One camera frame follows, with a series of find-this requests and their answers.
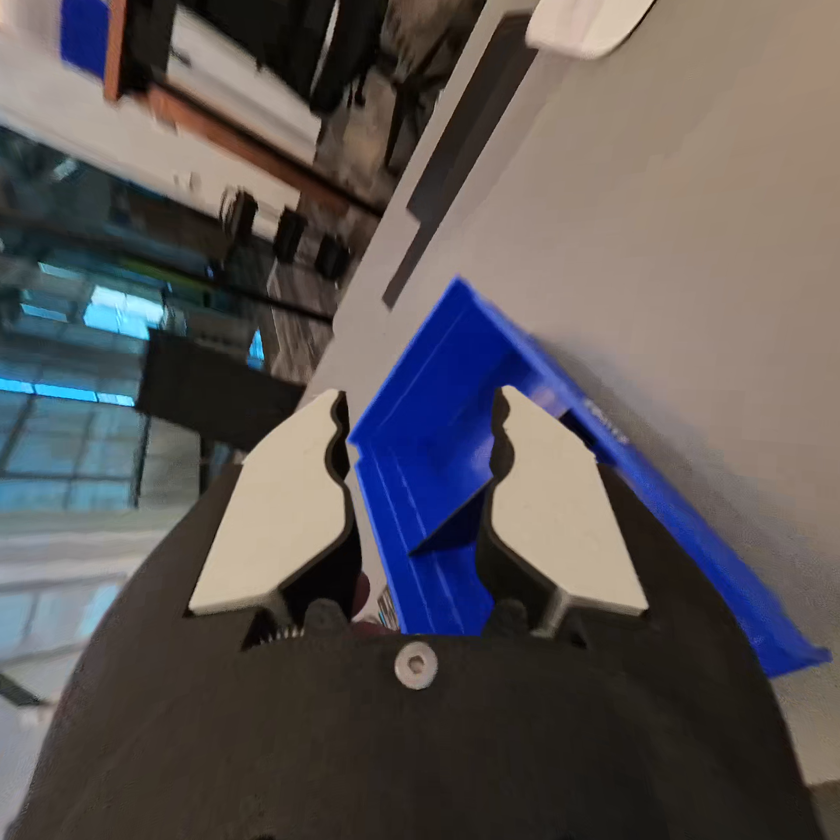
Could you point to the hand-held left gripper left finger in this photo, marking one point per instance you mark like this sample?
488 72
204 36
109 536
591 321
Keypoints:
269 519

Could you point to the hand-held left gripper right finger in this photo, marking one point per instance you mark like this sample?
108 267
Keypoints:
565 525

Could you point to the blue plastic bin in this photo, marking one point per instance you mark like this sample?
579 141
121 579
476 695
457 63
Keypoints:
433 433

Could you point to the black utility cart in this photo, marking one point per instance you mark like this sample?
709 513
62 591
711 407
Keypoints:
289 236

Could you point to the white stand base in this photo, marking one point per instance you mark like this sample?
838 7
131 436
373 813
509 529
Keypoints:
591 26

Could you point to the blue sign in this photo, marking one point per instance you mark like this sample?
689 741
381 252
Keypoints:
82 33

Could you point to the wooden post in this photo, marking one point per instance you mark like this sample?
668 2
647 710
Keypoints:
223 131

